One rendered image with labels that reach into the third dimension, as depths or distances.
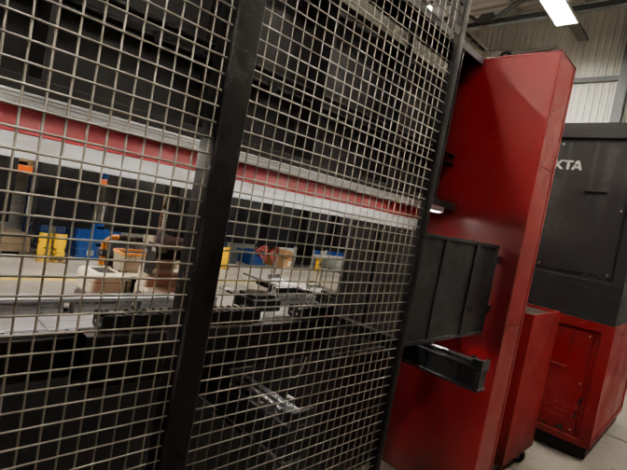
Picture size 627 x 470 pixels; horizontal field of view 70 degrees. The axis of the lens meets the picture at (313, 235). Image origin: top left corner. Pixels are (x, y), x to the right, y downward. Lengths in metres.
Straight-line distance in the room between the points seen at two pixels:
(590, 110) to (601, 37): 1.21
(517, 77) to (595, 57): 6.68
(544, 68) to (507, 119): 0.28
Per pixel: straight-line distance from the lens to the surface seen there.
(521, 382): 2.85
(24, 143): 1.37
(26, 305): 1.45
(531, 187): 2.38
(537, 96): 2.49
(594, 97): 8.97
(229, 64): 0.74
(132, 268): 2.73
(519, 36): 9.79
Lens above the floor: 1.34
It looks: 3 degrees down
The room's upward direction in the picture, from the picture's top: 10 degrees clockwise
